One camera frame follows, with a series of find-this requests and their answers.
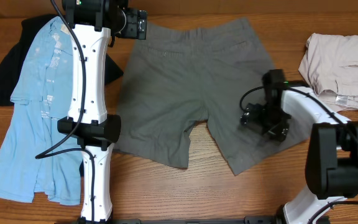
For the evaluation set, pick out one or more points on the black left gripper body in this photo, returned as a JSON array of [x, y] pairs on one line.
[[134, 28]]

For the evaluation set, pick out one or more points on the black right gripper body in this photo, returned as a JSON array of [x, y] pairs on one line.
[[272, 121]]

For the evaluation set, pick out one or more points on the grey shorts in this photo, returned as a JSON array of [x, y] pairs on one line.
[[177, 78]]

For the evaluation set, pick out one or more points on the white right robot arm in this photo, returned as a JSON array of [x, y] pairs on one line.
[[331, 169]]

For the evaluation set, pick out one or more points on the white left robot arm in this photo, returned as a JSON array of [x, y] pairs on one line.
[[94, 26]]

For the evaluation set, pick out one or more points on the beige folded shorts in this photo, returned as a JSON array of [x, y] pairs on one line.
[[330, 68]]

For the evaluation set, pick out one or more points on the light blue shirt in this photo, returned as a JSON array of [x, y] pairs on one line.
[[42, 97]]

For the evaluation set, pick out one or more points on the black garment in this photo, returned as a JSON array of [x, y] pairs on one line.
[[5, 81]]

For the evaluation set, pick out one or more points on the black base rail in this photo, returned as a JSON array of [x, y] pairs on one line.
[[197, 221]]

